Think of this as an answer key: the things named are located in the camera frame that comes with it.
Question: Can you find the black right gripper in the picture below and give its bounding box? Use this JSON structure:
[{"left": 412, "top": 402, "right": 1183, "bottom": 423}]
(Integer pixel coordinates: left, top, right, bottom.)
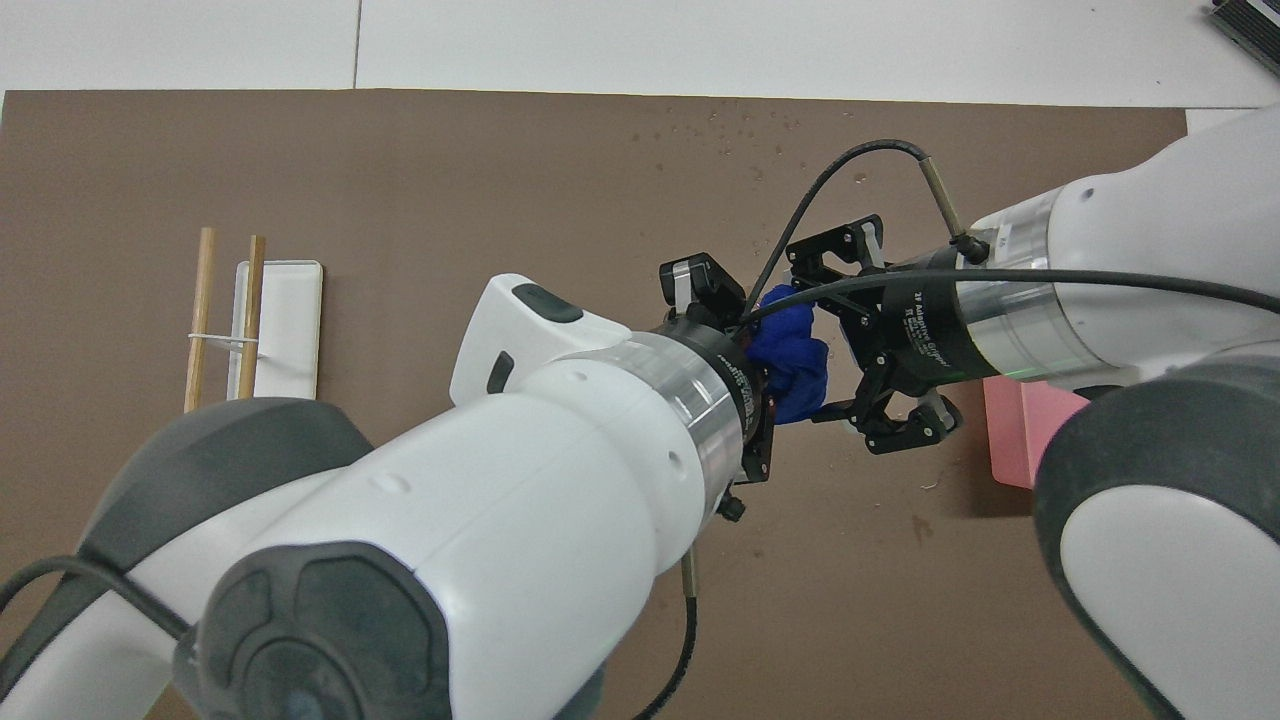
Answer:
[{"left": 785, "top": 214, "right": 1001, "bottom": 457}]

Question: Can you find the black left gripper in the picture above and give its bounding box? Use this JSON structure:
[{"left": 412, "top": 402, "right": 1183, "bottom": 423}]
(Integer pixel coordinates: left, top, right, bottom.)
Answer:
[{"left": 659, "top": 252, "right": 778, "bottom": 523}]

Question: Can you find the blue towel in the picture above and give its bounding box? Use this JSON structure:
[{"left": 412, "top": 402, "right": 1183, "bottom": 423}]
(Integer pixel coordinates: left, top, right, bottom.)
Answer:
[{"left": 744, "top": 284, "right": 831, "bottom": 426}]

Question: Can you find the white towel rack base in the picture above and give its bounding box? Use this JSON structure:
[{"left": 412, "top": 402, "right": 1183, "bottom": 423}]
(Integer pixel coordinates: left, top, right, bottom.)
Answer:
[{"left": 226, "top": 260, "right": 325, "bottom": 402}]

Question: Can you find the pink plastic bin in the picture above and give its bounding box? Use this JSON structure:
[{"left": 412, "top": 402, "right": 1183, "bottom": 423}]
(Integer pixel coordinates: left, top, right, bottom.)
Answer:
[{"left": 981, "top": 375, "right": 1093, "bottom": 491}]

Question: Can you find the brown table mat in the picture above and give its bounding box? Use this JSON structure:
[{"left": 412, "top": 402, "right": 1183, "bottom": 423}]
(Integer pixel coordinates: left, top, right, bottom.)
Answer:
[{"left": 0, "top": 88, "right": 1191, "bottom": 720}]

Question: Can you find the wooden rack rod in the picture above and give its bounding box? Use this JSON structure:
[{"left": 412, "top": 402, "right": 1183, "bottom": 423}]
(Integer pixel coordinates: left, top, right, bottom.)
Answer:
[
  {"left": 236, "top": 235, "right": 268, "bottom": 401},
  {"left": 183, "top": 227, "right": 217, "bottom": 414}
]

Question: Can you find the grey ribbed device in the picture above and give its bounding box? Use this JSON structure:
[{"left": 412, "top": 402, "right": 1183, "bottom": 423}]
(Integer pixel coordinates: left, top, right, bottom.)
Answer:
[{"left": 1203, "top": 0, "right": 1280, "bottom": 53}]

